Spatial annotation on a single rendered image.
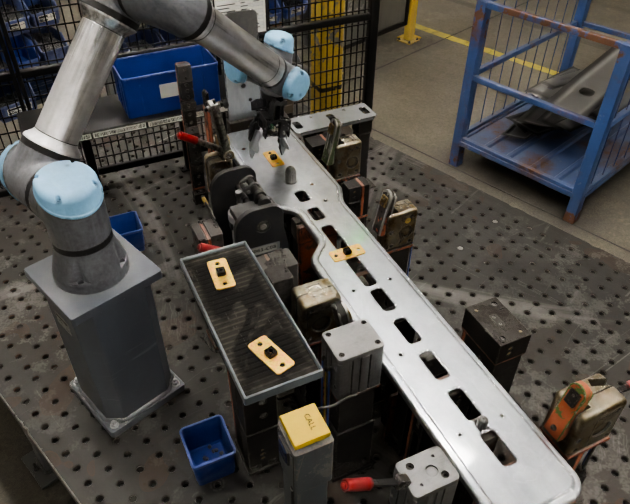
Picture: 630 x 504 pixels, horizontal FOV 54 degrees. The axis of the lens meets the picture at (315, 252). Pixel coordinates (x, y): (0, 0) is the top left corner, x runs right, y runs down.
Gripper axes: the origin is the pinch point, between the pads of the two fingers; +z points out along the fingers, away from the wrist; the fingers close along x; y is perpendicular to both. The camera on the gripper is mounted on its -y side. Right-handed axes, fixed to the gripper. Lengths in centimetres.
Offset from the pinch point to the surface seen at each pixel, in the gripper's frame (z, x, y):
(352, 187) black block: 0.9, 18.1, 20.8
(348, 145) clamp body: -4.2, 22.3, 7.4
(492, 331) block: -5, 19, 83
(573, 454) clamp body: 2, 22, 109
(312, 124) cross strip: 0.6, 20.6, -14.4
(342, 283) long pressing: 1, -1, 56
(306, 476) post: -4, -29, 101
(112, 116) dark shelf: 5, -37, -37
